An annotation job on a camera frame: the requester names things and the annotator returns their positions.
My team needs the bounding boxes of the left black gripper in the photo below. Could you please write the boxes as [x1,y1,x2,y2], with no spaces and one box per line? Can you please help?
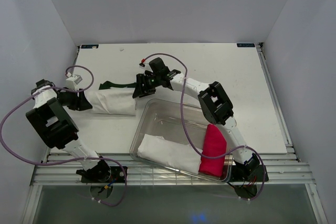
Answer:
[57,87,93,111]

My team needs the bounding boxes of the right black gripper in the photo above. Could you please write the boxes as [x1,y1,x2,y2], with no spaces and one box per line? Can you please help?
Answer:
[133,73,162,98]

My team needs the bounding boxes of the white and green t-shirt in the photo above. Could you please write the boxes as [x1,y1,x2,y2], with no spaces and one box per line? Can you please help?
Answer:
[85,81,136,116]

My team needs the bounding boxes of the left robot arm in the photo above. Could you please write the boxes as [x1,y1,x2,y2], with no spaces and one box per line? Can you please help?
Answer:
[26,79,112,183]

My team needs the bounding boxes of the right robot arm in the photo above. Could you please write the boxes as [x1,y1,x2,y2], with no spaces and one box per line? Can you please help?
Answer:
[133,54,267,180]

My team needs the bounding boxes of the clear plastic bin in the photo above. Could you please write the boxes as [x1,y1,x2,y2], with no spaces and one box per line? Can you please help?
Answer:
[130,99,233,184]

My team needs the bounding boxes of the blue corner label left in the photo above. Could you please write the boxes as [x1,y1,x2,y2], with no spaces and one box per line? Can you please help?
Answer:
[79,44,99,50]

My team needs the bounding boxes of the blue corner label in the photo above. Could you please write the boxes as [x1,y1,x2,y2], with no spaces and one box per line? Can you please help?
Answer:
[236,43,255,48]
[79,44,99,50]

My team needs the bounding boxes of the rolled white t-shirt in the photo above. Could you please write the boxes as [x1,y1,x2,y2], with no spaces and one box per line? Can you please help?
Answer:
[137,134,202,174]

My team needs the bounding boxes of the rolled pink t-shirt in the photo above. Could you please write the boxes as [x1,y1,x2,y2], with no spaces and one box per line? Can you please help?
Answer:
[199,124,227,177]

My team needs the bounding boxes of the blue corner label right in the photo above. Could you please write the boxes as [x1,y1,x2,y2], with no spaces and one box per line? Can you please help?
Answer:
[236,43,255,48]

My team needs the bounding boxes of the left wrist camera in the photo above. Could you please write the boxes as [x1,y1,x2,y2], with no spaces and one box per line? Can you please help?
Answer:
[66,72,82,91]

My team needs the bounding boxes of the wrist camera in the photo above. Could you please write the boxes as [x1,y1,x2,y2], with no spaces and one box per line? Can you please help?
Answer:
[139,59,146,68]
[66,72,82,91]

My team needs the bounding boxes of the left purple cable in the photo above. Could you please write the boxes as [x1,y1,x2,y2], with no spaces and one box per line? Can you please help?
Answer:
[0,65,128,207]

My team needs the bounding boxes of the purple cable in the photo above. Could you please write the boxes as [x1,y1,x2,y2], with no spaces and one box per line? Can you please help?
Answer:
[0,65,128,207]
[143,53,265,201]

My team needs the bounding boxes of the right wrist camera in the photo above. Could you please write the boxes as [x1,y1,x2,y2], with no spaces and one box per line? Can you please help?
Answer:
[139,59,146,68]

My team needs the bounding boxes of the aluminium frame rails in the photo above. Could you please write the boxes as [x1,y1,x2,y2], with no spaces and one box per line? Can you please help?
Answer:
[31,43,328,223]

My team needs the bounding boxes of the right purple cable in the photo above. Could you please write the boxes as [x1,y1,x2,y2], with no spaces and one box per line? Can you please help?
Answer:
[143,53,265,201]

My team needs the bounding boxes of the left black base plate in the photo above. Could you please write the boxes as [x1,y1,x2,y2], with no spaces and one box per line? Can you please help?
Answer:
[76,166,128,184]

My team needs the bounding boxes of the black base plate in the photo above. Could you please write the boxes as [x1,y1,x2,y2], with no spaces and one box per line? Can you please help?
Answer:
[229,165,269,182]
[76,166,128,184]

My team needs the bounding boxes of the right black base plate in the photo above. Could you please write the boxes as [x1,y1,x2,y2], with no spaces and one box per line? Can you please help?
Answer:
[229,165,269,182]

